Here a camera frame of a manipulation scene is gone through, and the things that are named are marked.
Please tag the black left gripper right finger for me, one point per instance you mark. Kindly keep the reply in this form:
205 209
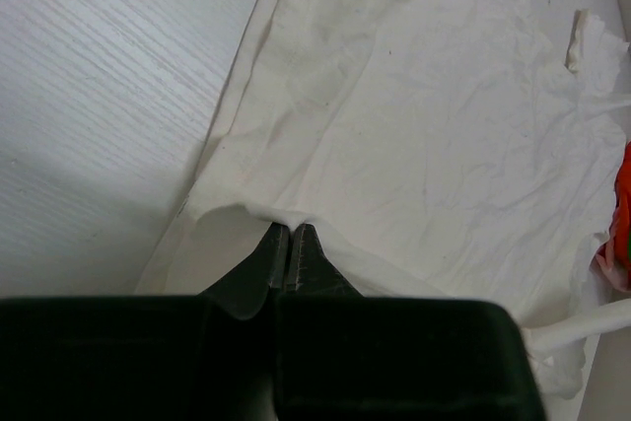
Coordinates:
309 272

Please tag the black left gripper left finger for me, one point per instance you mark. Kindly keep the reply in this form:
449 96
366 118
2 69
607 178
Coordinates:
244 290

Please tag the white t shirt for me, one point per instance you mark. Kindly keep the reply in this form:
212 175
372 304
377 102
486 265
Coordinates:
440 147

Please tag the pink folded t shirt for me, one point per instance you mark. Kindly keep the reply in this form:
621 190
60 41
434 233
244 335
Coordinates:
610 269

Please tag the orange folded t shirt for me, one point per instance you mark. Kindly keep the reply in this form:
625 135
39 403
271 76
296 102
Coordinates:
622 211

